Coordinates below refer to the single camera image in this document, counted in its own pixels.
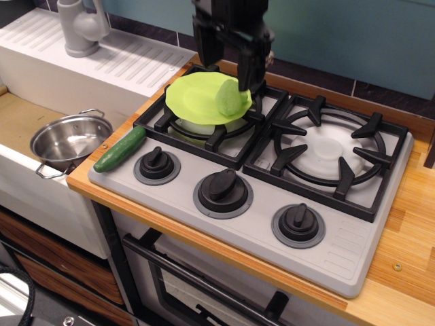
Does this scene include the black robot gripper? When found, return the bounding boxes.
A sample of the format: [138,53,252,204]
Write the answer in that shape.
[192,1,275,92]

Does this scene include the light green toy cauliflower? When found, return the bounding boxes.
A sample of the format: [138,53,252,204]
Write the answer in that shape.
[215,79,252,117]

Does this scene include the dark green toy pickle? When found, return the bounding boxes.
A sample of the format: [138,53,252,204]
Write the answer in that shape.
[93,126,147,173]

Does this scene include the lime green plastic plate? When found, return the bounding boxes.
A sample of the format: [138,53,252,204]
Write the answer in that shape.
[165,72,249,125]

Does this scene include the white toy sink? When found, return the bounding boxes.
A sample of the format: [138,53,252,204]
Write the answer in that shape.
[1,8,194,259]

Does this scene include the stainless steel pot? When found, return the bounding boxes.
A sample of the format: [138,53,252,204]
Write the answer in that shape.
[30,109,113,179]

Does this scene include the black left burner grate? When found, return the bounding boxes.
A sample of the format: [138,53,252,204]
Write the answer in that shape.
[133,83,289,170]

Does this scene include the black burner grate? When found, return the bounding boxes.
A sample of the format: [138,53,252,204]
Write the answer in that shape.
[243,94,412,222]
[133,83,289,170]

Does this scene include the white left burner cap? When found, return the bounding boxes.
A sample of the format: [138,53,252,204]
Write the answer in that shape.
[175,119,250,137]

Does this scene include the white burner cap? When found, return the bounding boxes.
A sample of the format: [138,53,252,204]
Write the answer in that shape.
[175,119,250,137]
[281,116,377,181]

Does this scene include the white right burner cap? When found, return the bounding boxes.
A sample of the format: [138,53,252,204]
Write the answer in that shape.
[281,116,377,181]

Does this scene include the black left stove knob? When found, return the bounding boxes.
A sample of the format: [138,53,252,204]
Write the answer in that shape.
[134,146,181,186]

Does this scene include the black stove knob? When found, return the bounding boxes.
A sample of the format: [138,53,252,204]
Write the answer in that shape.
[134,146,181,186]
[271,203,326,249]
[193,168,254,219]

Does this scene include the black middle stove knob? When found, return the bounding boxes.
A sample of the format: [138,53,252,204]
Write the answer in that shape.
[193,168,254,219]

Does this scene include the grey toy faucet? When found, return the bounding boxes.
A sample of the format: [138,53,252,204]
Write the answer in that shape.
[57,0,110,58]

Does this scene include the grey toy stove top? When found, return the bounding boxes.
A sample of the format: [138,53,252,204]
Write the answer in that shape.
[88,65,414,297]

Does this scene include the black right burner grate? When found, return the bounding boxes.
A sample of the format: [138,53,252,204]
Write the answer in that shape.
[243,94,412,222]

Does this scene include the black right stove knob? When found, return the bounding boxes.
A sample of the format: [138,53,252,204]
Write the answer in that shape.
[271,203,326,249]

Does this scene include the wooden drawer front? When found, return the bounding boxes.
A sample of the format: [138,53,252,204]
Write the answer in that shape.
[1,207,135,325]

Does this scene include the black oven door handle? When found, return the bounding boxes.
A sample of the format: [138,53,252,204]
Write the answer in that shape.
[122,234,288,325]

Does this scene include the black braided cable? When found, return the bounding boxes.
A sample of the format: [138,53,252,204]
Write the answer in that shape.
[0,265,37,326]

